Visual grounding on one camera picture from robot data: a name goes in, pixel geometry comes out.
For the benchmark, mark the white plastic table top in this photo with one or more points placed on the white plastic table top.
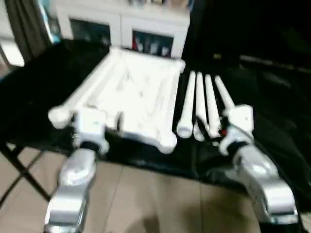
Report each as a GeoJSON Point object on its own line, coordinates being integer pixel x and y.
{"type": "Point", "coordinates": [141, 97]}

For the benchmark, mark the white plastic table leg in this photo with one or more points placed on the white plastic table leg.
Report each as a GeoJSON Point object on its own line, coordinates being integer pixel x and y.
{"type": "Point", "coordinates": [187, 107]}
{"type": "Point", "coordinates": [199, 104]}
{"type": "Point", "coordinates": [224, 94]}
{"type": "Point", "coordinates": [211, 102]}

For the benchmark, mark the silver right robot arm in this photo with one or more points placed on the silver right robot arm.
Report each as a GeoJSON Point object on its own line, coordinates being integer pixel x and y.
{"type": "Point", "coordinates": [257, 174]}

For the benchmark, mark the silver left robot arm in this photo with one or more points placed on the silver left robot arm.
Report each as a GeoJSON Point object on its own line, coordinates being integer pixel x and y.
{"type": "Point", "coordinates": [73, 184]}

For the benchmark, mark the small yellow label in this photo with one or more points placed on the small yellow label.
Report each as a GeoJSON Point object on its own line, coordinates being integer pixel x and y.
{"type": "Point", "coordinates": [218, 56]}

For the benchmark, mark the black work mat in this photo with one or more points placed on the black work mat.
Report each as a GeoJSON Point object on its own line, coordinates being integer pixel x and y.
{"type": "Point", "coordinates": [29, 97]}

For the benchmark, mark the black folding table stand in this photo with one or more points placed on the black folding table stand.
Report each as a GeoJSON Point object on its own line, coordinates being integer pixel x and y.
{"type": "Point", "coordinates": [22, 167]}

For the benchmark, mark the white glass-door cabinet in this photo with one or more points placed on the white glass-door cabinet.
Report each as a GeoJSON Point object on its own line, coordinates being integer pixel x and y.
{"type": "Point", "coordinates": [116, 19]}

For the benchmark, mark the grey curtain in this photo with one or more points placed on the grey curtain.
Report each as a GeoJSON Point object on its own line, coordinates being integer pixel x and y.
{"type": "Point", "coordinates": [29, 24]}

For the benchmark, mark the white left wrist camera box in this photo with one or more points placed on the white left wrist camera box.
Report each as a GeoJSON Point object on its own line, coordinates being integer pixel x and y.
{"type": "Point", "coordinates": [90, 121]}

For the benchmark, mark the silver metal rail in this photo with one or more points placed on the silver metal rail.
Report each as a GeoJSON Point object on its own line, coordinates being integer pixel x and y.
{"type": "Point", "coordinates": [277, 63]}

